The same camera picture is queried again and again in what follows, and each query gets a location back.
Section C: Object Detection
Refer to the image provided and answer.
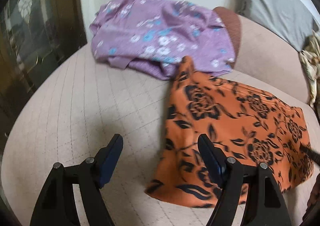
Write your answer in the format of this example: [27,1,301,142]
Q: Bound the pink quilted mattress cover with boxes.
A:
[0,45,320,226]

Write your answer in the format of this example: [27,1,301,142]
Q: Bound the purple floral cloth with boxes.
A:
[89,0,236,80]

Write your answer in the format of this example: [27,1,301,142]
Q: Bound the beige floral crumpled cloth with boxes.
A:
[299,31,319,109]

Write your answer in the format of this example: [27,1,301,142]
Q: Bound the grey pillow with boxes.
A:
[240,0,317,51]

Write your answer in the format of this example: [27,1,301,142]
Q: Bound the orange black floral blouse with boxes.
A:
[145,56,313,208]

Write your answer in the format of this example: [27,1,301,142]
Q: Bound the brown wooden glass door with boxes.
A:
[1,0,87,146]

